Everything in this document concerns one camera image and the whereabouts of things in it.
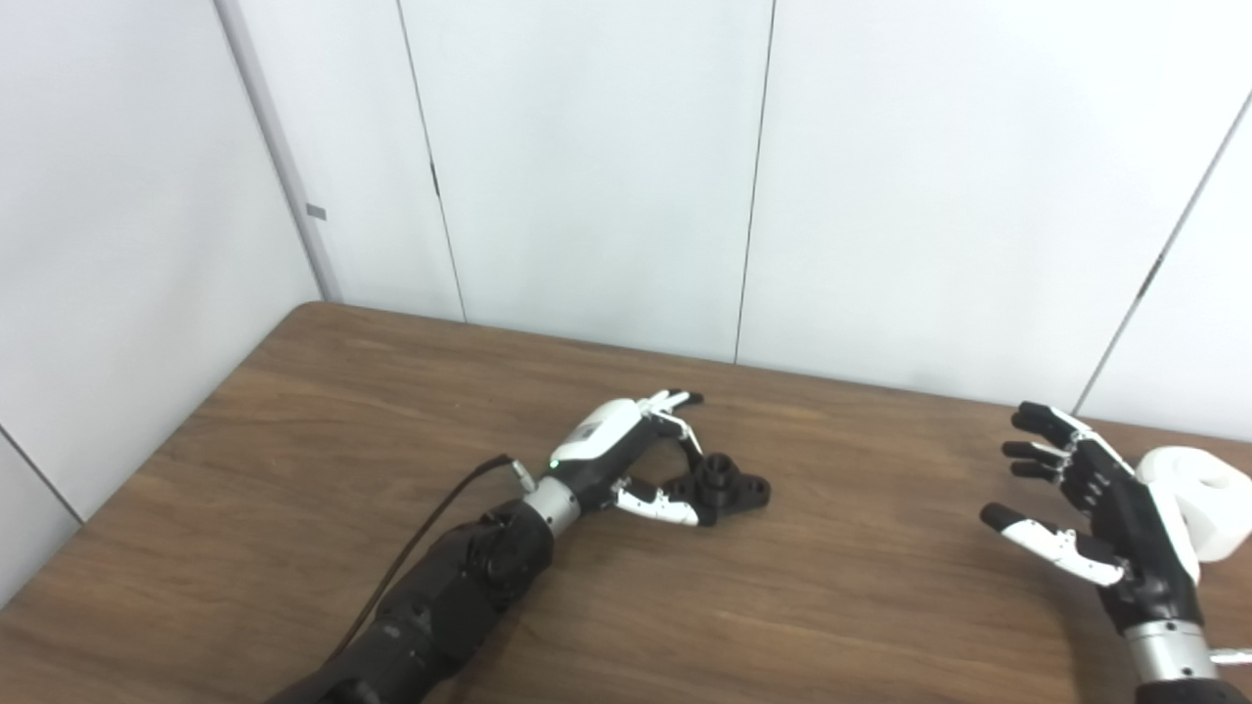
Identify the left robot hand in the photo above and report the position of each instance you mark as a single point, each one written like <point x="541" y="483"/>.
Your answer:
<point x="602" y="445"/>

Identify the round white piece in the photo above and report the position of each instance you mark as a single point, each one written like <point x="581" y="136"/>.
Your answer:
<point x="1208" y="508"/>

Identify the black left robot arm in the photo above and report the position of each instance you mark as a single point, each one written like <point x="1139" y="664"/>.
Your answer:
<point x="440" y="606"/>

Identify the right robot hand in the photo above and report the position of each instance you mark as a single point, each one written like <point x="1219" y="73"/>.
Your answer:
<point x="1135" y="528"/>

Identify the black holder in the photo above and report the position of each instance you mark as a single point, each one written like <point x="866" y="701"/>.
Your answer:
<point x="729" y="484"/>

